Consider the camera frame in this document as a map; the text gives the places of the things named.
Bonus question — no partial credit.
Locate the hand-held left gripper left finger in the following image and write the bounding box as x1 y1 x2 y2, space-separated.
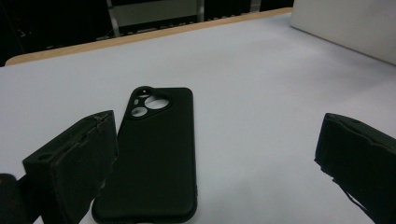
21 109 120 224

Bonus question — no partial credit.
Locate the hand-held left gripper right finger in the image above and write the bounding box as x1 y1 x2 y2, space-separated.
314 112 396 224

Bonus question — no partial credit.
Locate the black phone case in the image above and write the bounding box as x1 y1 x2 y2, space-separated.
92 85 199 224

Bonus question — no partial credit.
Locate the white plastic bin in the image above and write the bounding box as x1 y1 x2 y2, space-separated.
290 0 396 66

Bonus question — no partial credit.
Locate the white table mat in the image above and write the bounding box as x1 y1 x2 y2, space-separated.
0 12 396 224

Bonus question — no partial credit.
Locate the white metal stand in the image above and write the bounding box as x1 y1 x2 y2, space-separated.
106 0 207 39

